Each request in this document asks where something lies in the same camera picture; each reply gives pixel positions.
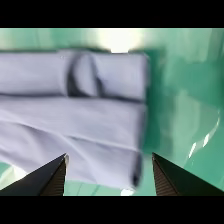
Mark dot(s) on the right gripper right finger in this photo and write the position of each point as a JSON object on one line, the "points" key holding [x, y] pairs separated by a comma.
{"points": [[176, 181]]}

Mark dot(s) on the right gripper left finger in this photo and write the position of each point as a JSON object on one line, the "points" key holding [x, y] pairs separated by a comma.
{"points": [[46, 180]]}

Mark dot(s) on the lavender shirt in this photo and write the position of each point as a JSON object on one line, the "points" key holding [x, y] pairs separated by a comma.
{"points": [[83, 120]]}

